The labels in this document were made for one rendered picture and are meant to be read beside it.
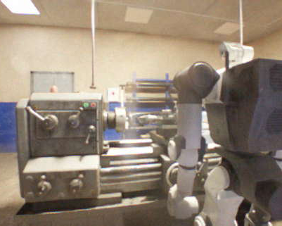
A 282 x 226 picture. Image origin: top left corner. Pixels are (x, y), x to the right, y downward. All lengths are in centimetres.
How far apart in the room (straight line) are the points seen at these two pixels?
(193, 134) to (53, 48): 470
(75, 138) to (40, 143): 26
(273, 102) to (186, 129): 27
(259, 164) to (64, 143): 122
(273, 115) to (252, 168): 19
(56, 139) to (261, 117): 127
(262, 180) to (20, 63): 519
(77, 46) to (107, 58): 87
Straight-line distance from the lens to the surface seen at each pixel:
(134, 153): 139
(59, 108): 134
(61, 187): 134
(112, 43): 490
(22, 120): 144
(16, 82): 516
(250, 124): 56
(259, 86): 54
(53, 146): 139
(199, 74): 55
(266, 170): 68
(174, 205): 73
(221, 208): 88
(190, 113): 58
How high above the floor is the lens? 123
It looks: 3 degrees down
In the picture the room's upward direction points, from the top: straight up
